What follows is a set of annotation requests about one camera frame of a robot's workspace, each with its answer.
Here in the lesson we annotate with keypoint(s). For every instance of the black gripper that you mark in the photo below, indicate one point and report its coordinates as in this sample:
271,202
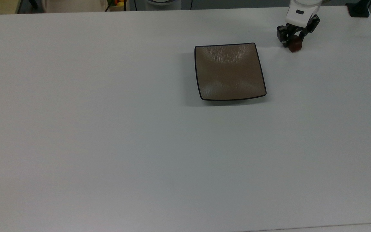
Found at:
298,29

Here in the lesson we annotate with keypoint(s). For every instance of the small round brown food item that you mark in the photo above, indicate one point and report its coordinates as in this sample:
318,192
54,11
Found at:
295,45

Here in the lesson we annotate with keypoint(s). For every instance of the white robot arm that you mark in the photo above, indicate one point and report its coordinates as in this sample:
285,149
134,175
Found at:
303,14

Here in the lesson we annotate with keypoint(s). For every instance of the square brown ceramic plate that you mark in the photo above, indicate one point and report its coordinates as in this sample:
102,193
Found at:
230,72

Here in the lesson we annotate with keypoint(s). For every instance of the round white grey base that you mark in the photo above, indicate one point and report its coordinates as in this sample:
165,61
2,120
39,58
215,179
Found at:
163,2

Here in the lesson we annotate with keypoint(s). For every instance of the black stand base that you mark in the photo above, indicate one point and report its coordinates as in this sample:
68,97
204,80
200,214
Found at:
358,9

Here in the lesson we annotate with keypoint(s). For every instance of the box of colourful fruit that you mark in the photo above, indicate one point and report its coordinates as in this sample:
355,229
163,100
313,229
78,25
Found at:
118,4

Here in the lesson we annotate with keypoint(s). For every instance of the beige cloth object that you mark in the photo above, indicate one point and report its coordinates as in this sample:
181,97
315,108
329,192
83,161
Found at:
74,5

